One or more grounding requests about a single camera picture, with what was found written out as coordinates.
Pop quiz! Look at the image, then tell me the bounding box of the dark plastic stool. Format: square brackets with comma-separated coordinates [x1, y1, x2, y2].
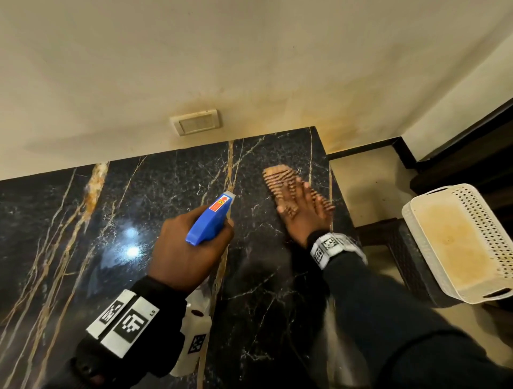
[354, 218, 462, 308]

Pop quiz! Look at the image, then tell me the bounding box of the dark skirting board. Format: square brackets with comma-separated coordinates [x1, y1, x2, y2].
[327, 136, 417, 169]

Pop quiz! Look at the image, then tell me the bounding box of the white perforated plastic basket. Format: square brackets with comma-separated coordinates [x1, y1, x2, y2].
[402, 183, 513, 305]

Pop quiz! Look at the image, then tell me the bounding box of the blue spray bottle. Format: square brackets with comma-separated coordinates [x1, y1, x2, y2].
[185, 190, 236, 317]

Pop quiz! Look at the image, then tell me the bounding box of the person's left forearm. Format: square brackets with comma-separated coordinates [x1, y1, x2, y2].
[44, 276, 189, 389]

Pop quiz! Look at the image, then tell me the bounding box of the dark curtain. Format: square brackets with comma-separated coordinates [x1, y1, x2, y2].
[408, 100, 513, 225]

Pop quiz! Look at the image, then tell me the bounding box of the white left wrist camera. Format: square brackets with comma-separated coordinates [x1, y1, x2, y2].
[170, 308, 212, 377]

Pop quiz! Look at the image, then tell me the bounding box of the person's left hand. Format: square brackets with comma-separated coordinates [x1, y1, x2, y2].
[147, 206, 235, 293]

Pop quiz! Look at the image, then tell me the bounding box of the black marble table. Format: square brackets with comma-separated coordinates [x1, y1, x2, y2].
[0, 127, 361, 389]

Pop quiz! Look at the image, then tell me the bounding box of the person's right hand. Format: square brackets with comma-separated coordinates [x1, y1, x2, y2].
[276, 182, 336, 249]

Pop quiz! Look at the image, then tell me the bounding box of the white wall socket plate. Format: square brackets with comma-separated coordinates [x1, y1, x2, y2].
[170, 108, 221, 137]

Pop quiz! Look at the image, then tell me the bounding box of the white right wrist marker band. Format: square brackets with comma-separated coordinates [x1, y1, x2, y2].
[310, 232, 368, 270]

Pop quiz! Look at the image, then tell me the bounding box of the white wrist marker band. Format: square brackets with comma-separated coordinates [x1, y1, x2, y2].
[310, 232, 368, 270]
[86, 289, 160, 359]

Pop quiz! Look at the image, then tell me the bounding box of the brown checkered cloth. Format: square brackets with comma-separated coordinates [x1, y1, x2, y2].
[262, 164, 333, 209]

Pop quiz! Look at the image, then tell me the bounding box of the white left wrist marker band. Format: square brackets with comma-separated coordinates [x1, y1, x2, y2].
[86, 289, 160, 359]

